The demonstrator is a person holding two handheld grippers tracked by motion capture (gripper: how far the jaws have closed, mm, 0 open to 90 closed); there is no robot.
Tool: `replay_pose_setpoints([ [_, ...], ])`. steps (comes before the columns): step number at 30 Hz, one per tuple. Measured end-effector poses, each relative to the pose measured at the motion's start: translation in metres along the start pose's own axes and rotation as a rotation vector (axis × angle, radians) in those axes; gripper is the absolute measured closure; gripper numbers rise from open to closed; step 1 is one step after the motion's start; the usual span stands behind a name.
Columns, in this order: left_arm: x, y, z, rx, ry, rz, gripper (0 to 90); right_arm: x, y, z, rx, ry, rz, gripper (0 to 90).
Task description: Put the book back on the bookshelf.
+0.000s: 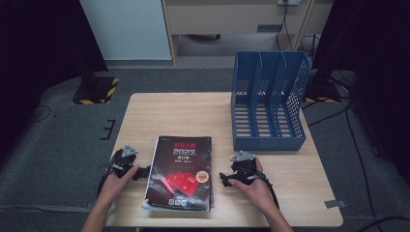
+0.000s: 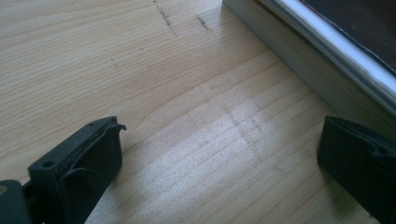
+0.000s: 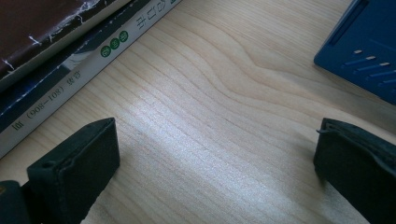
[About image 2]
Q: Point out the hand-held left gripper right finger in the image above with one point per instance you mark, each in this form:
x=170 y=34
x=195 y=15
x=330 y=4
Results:
x=361 y=168

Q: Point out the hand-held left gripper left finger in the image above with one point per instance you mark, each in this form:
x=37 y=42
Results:
x=81 y=168

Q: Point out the white book with picture grid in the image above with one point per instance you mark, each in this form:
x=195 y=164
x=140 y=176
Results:
x=295 y=53

